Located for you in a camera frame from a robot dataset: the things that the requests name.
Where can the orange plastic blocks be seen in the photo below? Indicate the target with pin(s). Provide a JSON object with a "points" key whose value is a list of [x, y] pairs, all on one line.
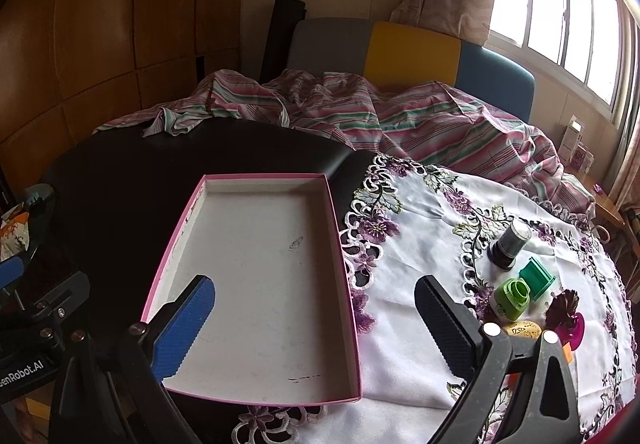
{"points": [[566, 353]]}

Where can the yellow patterned toy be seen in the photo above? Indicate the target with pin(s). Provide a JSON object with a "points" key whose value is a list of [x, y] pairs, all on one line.
{"points": [[522, 330]]}

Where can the pink cardboard box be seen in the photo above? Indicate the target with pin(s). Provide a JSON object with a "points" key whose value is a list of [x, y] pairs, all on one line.
{"points": [[260, 274]]}

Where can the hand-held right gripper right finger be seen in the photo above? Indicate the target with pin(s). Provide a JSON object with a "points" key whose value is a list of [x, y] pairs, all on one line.
{"points": [[445, 324]]}

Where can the white and green round toy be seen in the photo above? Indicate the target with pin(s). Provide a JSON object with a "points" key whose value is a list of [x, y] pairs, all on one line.
{"points": [[515, 300]]}

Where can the wooden bedside table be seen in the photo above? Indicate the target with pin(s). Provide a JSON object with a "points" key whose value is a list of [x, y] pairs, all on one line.
{"points": [[607, 206]]}

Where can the white carton box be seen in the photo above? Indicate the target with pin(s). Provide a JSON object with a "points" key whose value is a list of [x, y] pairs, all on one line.
{"points": [[572, 134]]}

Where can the black round stamp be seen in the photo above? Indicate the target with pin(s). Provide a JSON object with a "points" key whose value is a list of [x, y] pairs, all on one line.
{"points": [[512, 239]]}

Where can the colourful plastic bag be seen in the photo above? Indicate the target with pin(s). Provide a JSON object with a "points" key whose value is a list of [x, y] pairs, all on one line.
{"points": [[15, 231]]}

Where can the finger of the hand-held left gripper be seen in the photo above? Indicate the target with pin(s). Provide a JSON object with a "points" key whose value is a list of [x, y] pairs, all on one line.
{"points": [[10, 270], [39, 204]]}

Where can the magenta plastic cup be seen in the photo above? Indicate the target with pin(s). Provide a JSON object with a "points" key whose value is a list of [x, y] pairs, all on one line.
{"points": [[575, 335]]}

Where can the white embroidered floral tablecloth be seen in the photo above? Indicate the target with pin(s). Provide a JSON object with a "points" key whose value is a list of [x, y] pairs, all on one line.
{"points": [[425, 234]]}

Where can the green square plastic toy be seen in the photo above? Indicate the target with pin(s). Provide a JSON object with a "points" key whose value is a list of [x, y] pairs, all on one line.
{"points": [[537, 280]]}

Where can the red cloth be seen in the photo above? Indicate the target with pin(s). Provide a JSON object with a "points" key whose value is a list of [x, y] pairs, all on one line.
{"points": [[612, 430]]}

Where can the pink green striped bedsheet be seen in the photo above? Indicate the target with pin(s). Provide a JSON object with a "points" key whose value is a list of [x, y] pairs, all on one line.
{"points": [[425, 124]]}

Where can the dark purple leaf toy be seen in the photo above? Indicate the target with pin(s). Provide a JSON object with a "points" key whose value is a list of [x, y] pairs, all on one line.
{"points": [[562, 309]]}

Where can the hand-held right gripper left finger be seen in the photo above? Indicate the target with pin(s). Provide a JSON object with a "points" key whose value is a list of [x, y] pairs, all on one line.
{"points": [[186, 324]]}

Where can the purple patterned box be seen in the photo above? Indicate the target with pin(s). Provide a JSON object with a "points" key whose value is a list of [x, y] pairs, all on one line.
{"points": [[582, 159]]}

